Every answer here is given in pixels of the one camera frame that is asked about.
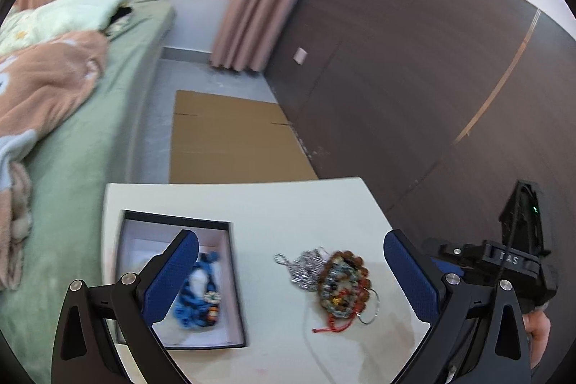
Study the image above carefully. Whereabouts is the blue bead necklace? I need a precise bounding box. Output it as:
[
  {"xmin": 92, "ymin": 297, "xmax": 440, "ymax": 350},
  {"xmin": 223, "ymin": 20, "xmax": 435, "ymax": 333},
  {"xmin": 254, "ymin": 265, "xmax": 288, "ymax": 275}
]
[{"xmin": 172, "ymin": 248, "xmax": 223, "ymax": 331}]

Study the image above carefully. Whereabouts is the brown walnut bead bracelet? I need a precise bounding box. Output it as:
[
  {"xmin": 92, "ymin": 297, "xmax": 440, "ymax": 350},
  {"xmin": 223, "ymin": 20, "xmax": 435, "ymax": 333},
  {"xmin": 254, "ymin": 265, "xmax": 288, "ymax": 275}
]
[{"xmin": 316, "ymin": 250, "xmax": 375, "ymax": 317}]

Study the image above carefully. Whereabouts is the multicolour bead bracelet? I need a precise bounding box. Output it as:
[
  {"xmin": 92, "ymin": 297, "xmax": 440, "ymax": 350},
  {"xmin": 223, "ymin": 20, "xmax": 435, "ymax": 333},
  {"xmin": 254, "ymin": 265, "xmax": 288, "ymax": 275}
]
[{"xmin": 324, "ymin": 259, "xmax": 366, "ymax": 308}]

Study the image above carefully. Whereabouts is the red string bracelet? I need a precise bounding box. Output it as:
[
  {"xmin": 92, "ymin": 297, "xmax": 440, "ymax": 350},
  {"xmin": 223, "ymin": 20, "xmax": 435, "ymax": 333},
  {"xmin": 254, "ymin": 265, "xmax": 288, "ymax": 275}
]
[{"xmin": 311, "ymin": 306, "xmax": 361, "ymax": 334}]

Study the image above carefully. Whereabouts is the silver chain necklace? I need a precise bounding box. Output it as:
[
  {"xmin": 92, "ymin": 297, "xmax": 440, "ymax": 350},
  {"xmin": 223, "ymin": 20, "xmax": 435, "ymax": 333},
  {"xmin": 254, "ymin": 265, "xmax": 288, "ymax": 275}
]
[{"xmin": 273, "ymin": 247, "xmax": 337, "ymax": 292}]

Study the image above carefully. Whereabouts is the black jewelry box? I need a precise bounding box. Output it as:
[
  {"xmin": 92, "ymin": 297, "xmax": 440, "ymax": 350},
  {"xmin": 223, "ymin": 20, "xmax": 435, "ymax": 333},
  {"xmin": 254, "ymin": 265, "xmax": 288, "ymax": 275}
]
[{"xmin": 114, "ymin": 209, "xmax": 248, "ymax": 350}]

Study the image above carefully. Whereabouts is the person's right hand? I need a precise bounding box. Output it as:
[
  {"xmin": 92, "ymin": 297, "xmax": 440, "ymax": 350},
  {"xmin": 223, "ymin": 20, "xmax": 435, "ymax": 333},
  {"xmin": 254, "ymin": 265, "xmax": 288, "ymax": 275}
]
[{"xmin": 522, "ymin": 310, "xmax": 551, "ymax": 369}]

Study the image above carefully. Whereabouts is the green bed sheet mattress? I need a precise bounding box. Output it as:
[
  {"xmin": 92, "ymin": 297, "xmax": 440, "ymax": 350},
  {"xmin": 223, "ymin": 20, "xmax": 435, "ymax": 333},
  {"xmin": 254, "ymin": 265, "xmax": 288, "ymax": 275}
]
[{"xmin": 1, "ymin": 0, "xmax": 176, "ymax": 383}]

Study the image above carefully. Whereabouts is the flat brown cardboard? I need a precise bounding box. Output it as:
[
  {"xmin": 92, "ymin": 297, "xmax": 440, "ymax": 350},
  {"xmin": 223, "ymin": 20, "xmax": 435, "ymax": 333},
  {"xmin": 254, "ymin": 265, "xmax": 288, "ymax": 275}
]
[{"xmin": 170, "ymin": 91, "xmax": 316, "ymax": 184}]

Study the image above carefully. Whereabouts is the dark wood wardrobe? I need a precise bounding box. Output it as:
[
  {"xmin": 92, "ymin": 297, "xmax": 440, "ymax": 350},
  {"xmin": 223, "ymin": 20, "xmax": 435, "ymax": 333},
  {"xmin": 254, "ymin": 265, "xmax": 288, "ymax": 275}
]
[{"xmin": 266, "ymin": 0, "xmax": 575, "ymax": 322}]

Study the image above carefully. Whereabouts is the pink floral fleece blanket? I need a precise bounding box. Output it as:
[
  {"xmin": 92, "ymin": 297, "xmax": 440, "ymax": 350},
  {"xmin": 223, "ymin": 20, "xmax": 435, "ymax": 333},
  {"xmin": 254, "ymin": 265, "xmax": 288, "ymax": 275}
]
[{"xmin": 1, "ymin": 31, "xmax": 108, "ymax": 290}]

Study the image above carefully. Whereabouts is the light green quilt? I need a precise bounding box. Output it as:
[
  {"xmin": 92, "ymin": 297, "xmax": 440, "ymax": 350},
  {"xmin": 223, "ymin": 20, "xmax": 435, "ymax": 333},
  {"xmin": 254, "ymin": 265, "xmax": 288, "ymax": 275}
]
[{"xmin": 1, "ymin": 0, "xmax": 133, "ymax": 55}]

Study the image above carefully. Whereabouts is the white wall switch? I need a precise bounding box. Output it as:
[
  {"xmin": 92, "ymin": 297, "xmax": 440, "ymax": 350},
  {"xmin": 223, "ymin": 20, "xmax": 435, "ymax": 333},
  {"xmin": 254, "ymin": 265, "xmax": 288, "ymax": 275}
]
[{"xmin": 293, "ymin": 48, "xmax": 307, "ymax": 65}]

